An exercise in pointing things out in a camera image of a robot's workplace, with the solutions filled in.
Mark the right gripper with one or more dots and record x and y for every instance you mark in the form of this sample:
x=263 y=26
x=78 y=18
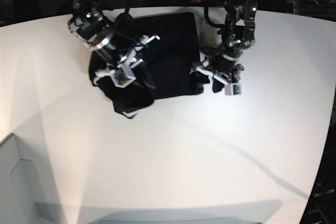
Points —
x=132 y=58

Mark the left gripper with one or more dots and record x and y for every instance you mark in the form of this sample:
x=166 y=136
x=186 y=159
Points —
x=221 y=68

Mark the black T-shirt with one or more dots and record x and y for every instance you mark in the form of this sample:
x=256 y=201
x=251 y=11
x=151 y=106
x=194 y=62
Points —
x=168 y=60

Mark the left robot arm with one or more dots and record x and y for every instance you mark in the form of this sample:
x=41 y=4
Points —
x=237 y=32

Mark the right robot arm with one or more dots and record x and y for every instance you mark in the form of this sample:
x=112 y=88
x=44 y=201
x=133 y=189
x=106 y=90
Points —
x=109 y=39

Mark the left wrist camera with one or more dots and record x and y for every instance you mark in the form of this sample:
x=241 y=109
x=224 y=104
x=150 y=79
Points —
x=233 y=89

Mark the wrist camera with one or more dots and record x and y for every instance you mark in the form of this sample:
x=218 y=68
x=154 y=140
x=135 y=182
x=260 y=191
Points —
x=122 y=77
x=233 y=89

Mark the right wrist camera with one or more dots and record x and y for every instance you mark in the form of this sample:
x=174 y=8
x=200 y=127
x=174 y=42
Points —
x=122 y=77

